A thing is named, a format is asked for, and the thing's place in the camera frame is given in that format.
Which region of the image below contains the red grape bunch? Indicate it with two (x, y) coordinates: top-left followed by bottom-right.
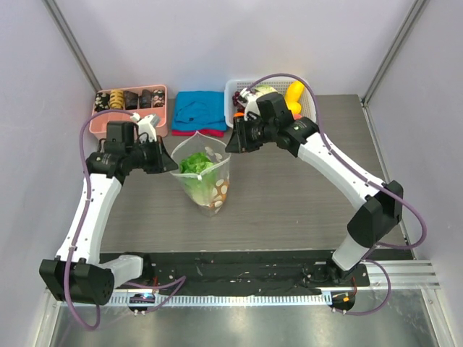
(231, 91), (244, 108)

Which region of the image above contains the green lettuce leaf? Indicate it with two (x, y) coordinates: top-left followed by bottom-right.
(179, 152), (216, 206)

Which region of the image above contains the pink floral roll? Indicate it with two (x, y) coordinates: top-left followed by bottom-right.
(152, 88), (166, 108)

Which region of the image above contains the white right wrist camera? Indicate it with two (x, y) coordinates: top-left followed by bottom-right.
(239, 88), (263, 121)

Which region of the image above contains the yellow striped roll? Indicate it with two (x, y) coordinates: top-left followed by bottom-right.
(109, 89), (124, 109)

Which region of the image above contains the dark floral sushi roll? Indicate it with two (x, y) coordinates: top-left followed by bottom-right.
(93, 92), (110, 113)

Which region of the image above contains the dark brown roll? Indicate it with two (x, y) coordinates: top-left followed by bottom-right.
(124, 90), (139, 110)

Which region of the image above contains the white plastic basket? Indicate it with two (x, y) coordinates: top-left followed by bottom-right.
(224, 77), (317, 128)

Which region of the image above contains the black roll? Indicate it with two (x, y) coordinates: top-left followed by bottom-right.
(139, 89), (153, 108)

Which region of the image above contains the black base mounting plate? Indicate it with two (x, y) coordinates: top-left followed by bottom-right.
(99, 249), (372, 297)

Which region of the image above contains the clear zip top bag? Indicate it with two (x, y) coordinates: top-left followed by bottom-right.
(171, 132), (231, 217)

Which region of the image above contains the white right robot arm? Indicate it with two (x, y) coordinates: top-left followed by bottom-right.
(226, 89), (404, 286)

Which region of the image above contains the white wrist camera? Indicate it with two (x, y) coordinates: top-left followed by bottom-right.
(130, 113), (160, 142)
(239, 88), (263, 121)

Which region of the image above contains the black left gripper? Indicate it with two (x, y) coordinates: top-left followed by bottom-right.
(126, 135), (178, 174)

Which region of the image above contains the yellow lemon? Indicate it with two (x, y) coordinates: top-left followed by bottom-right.
(287, 102), (302, 115)

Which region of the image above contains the white slotted cable duct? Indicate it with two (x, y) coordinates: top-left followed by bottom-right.
(107, 292), (332, 307)

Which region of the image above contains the magenta folded cloth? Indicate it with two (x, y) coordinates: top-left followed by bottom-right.
(171, 129), (225, 138)

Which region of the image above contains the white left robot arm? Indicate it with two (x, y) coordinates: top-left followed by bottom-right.
(39, 114), (178, 306)

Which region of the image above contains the yellow mango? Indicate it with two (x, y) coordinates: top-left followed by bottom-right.
(284, 80), (305, 103)

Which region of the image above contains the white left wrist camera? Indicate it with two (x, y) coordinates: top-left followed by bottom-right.
(130, 113), (160, 142)

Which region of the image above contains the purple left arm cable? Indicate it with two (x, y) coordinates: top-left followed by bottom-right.
(63, 110), (142, 332)

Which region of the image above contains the pink divided storage box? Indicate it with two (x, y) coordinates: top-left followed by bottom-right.
(89, 85), (168, 140)

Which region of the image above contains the blue folded cloth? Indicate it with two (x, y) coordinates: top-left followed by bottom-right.
(171, 91), (228, 132)

